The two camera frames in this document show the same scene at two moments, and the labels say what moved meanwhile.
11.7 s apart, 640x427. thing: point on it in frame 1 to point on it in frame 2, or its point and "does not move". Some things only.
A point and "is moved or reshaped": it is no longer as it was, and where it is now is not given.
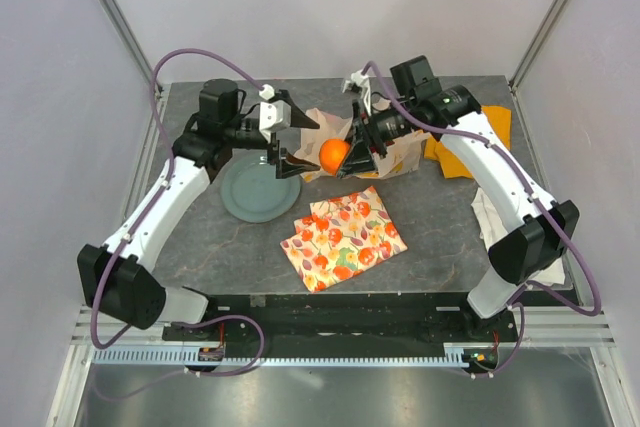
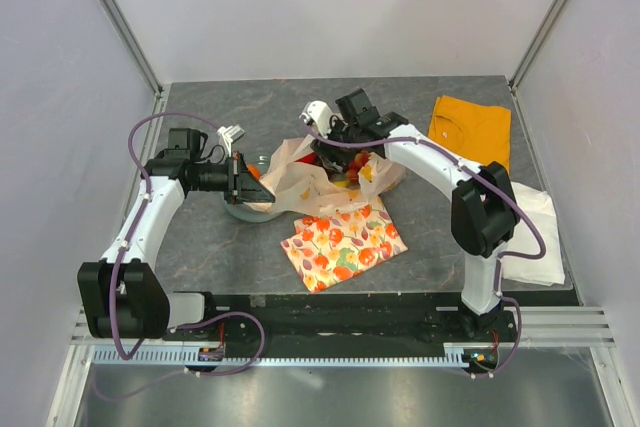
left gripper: [288, 165] to [241, 185]
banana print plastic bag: [396, 158] is moved or reshaped
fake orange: [332, 153] is moved or reshaped
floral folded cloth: [342, 237] does not move
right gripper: [359, 157] to [325, 151]
